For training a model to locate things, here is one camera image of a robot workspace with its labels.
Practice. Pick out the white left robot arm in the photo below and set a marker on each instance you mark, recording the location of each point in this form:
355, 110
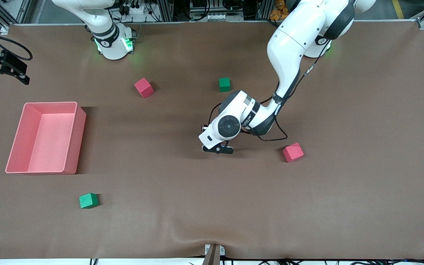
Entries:
293, 40

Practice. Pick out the green foam cube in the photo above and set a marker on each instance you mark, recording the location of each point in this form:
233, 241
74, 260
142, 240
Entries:
88, 201
224, 84

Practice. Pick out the pink foam cube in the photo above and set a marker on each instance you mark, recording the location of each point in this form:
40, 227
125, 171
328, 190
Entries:
293, 152
144, 87

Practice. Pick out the pink plastic bin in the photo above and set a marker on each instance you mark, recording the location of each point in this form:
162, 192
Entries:
46, 147

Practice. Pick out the brown table mat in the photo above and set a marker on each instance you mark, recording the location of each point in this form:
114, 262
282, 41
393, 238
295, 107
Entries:
212, 202

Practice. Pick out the white connector strip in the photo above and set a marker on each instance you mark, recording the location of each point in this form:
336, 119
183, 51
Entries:
215, 16

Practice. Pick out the white power strip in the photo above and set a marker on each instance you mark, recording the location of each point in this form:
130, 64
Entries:
134, 10

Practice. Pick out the pile of orange objects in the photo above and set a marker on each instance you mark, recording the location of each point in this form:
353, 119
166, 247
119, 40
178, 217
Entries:
279, 10

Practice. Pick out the grey metal bracket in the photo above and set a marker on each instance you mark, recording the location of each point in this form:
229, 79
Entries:
222, 250

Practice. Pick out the brown camera pole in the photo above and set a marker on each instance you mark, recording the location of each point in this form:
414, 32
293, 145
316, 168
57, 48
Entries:
212, 257

